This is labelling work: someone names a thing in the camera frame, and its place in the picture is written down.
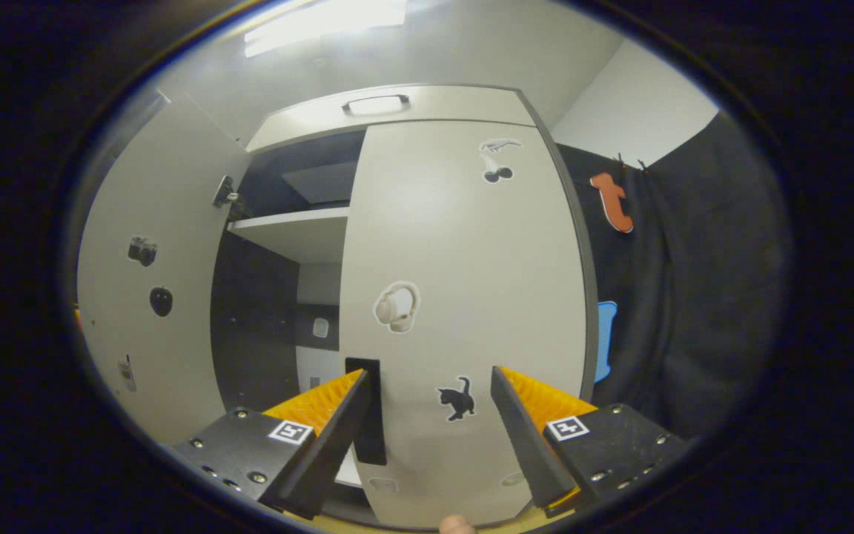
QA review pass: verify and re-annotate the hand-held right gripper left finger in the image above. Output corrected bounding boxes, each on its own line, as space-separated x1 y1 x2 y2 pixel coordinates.
173 369 372 520

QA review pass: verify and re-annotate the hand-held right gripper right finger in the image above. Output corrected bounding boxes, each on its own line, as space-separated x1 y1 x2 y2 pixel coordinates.
490 365 687 520

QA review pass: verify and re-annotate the white cabinet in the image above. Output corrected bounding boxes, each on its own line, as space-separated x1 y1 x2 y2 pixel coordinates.
208 83 600 527

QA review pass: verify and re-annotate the white door with black handle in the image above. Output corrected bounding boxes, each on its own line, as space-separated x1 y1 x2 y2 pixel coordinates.
338 119 589 531

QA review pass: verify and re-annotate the white door with camera sticker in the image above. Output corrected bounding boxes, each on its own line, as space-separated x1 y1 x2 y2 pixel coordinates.
77 93 251 446

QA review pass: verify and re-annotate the white cabinet shelf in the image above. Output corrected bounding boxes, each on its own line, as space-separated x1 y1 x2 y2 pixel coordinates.
227 206 350 264

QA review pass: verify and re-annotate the white cabinet drawer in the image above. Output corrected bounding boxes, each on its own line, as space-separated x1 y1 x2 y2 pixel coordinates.
245 84 539 155

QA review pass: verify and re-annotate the black backdrop cloth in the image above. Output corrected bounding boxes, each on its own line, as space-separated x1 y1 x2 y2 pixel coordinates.
557 111 787 438

